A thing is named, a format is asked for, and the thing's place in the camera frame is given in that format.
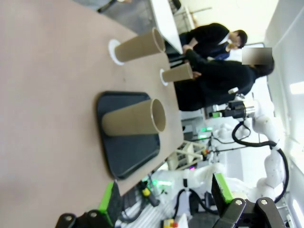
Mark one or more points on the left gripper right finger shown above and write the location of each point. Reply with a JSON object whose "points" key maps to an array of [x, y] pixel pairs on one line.
{"points": [[228, 209]]}

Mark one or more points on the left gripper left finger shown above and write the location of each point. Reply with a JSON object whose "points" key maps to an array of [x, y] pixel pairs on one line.
{"points": [[109, 204]]}

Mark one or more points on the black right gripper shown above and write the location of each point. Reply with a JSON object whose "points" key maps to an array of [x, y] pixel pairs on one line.
{"points": [[235, 110]]}

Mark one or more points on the tall brown cup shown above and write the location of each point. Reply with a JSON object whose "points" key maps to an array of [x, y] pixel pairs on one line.
{"points": [[175, 73], [137, 47], [128, 121]]}

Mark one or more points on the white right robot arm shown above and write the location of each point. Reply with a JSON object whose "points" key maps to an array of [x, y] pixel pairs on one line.
{"points": [[270, 128]]}

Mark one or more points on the black-haired person in black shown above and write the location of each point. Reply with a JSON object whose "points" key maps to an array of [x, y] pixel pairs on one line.
{"points": [[221, 83]]}

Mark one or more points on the white wooden rack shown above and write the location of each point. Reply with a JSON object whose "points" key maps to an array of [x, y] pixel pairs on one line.
{"points": [[187, 154]]}

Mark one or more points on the black plastic tray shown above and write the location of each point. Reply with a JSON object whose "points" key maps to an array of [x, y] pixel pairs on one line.
{"points": [[133, 152]]}

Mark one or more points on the yellow red emergency stop box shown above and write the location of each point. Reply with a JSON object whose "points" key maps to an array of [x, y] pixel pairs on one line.
{"points": [[171, 223]]}

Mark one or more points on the leaning person in black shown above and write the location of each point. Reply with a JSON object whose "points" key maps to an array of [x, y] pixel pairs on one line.
{"points": [[211, 38]]}

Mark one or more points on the white side table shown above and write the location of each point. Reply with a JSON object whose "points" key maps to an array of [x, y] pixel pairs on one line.
{"points": [[166, 21]]}

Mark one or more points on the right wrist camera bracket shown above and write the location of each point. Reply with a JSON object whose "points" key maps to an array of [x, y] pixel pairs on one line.
{"points": [[233, 90]]}

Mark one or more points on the yellow pendant switch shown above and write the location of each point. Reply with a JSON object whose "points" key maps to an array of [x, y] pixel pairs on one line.
{"points": [[146, 191]]}

